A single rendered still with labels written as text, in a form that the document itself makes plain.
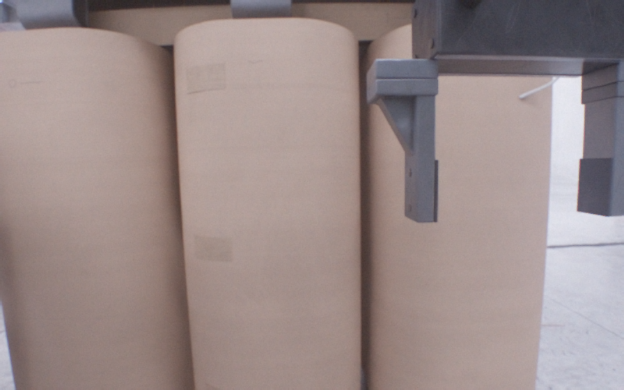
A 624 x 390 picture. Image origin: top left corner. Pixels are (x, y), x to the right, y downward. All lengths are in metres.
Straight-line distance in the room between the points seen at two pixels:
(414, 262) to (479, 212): 0.16
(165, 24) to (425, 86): 0.73
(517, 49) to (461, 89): 0.46
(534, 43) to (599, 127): 0.09
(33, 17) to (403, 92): 0.81
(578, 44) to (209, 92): 0.55
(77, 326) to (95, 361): 0.08
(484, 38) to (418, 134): 0.07
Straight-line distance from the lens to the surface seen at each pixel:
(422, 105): 0.21
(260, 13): 0.73
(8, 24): 11.98
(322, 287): 0.66
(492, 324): 0.79
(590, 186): 0.30
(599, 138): 0.29
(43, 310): 0.87
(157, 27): 0.87
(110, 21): 0.93
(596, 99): 0.30
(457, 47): 0.22
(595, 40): 0.27
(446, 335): 0.76
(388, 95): 0.21
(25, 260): 0.85
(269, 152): 0.61
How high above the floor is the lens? 0.80
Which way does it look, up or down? 5 degrees down
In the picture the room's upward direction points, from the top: 1 degrees counter-clockwise
